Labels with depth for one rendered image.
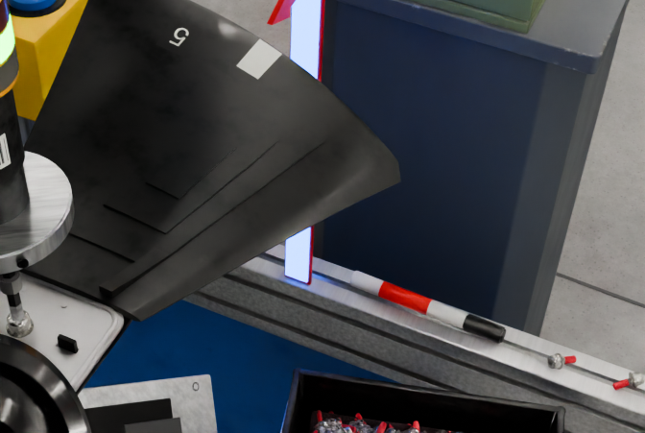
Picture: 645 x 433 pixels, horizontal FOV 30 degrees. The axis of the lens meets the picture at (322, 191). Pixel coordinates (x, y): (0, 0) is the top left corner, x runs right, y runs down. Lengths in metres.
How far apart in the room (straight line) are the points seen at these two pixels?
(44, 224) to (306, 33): 0.37
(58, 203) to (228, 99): 0.21
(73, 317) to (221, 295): 0.50
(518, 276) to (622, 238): 1.03
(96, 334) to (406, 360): 0.50
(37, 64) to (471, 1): 0.39
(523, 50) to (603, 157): 1.42
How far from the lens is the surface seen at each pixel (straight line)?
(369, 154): 0.74
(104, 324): 0.62
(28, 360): 0.54
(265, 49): 0.77
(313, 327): 1.09
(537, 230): 1.31
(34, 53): 0.98
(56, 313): 0.63
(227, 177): 0.68
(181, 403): 0.79
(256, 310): 1.11
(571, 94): 1.18
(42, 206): 0.55
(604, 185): 2.47
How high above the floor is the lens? 1.66
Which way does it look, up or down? 45 degrees down
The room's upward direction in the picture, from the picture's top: 3 degrees clockwise
